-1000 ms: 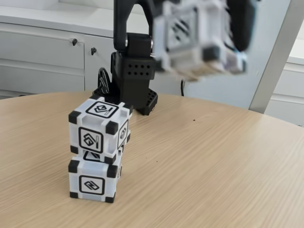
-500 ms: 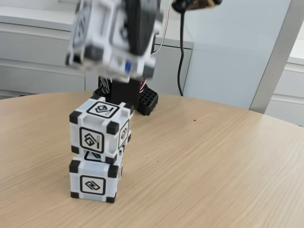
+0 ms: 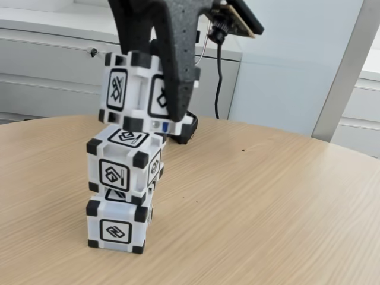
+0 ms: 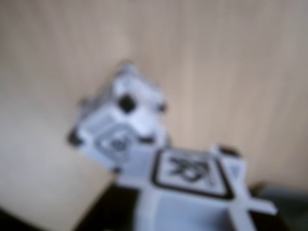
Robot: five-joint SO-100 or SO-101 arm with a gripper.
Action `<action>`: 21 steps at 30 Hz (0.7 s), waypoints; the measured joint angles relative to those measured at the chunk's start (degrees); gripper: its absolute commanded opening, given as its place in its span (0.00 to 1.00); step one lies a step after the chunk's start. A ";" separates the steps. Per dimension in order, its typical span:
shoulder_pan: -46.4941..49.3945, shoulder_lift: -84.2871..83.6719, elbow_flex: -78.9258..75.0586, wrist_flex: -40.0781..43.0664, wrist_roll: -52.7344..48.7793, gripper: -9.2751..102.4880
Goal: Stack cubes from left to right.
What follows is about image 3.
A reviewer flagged white drawer cabinet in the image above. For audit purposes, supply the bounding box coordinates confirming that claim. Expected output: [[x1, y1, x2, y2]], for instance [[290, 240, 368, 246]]
[[0, 16, 242, 119]]

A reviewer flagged white cube zigzag symbol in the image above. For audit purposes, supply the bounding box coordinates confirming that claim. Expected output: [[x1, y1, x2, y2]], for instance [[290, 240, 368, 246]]
[[85, 185, 154, 255]]

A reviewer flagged black camera cable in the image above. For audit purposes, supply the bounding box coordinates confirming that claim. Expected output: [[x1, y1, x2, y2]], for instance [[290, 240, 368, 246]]
[[214, 41, 224, 119]]

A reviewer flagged grey metal frame post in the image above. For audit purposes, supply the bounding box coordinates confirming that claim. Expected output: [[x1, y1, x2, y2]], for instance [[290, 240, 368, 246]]
[[311, 0, 380, 143]]

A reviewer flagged camera board on mount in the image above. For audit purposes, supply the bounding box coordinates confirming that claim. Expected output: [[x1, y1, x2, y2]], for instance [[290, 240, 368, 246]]
[[206, 0, 265, 45]]

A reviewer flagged white low cabinet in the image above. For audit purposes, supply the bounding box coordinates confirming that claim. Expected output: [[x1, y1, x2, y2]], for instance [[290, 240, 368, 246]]
[[332, 50, 380, 158]]

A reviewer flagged black table clamp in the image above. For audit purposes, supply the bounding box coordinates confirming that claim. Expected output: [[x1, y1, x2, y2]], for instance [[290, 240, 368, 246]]
[[166, 111, 199, 145]]

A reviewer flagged white cube crossed symbol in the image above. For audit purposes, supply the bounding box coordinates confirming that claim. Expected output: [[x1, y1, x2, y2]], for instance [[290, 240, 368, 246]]
[[97, 50, 194, 137]]

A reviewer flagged white cube nested-box symbol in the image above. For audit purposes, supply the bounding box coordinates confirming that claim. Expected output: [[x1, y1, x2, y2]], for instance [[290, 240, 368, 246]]
[[85, 126, 167, 206]]

